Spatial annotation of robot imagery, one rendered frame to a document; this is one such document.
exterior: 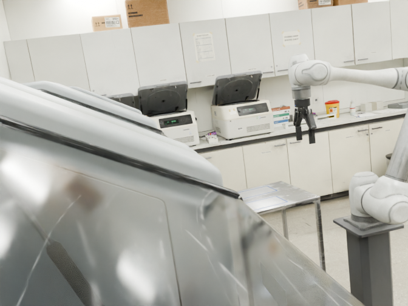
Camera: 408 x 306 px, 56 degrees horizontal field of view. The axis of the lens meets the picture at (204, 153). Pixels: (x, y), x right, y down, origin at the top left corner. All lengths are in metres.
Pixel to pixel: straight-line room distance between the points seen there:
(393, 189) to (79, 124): 1.67
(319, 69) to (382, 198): 0.67
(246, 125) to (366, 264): 2.34
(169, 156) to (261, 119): 3.77
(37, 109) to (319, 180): 4.28
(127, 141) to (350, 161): 4.40
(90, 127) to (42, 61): 3.84
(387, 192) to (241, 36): 2.94
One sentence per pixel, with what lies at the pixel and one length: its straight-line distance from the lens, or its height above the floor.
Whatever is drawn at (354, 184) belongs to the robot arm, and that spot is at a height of 0.93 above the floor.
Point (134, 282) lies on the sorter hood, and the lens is 0.17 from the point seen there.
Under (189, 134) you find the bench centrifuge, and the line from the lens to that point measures 4.04.
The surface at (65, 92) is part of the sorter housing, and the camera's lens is 1.34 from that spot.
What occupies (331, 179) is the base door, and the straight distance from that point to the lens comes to 4.71.
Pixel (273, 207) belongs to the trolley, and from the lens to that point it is 2.19.
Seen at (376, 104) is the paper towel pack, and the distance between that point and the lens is 5.45.
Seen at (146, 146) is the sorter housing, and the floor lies 1.48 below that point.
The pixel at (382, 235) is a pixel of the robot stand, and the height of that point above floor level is 0.65.
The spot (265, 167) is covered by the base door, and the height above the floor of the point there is 0.53.
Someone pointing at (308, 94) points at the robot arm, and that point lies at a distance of 1.92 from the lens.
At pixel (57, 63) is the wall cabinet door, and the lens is 4.28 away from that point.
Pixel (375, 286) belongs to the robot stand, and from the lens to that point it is 2.33.
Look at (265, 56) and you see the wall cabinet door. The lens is 4.56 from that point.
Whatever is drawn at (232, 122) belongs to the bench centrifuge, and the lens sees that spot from 4.13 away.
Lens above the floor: 1.55
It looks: 10 degrees down
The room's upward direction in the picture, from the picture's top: 8 degrees counter-clockwise
